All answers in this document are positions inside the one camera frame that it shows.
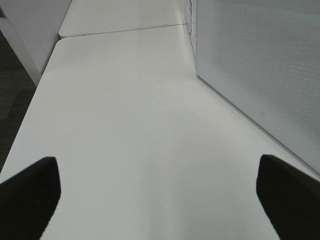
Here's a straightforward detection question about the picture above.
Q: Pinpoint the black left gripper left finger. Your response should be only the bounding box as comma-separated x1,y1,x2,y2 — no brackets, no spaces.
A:
0,157,61,240

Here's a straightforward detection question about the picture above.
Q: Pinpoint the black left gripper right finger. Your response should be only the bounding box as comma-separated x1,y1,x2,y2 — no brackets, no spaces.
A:
256,154,320,240

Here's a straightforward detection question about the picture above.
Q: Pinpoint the white microwave door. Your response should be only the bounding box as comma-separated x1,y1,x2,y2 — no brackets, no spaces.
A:
189,0,320,169

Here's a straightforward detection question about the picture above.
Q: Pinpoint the white cabinet beside table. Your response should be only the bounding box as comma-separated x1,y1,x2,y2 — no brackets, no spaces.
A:
0,0,71,86

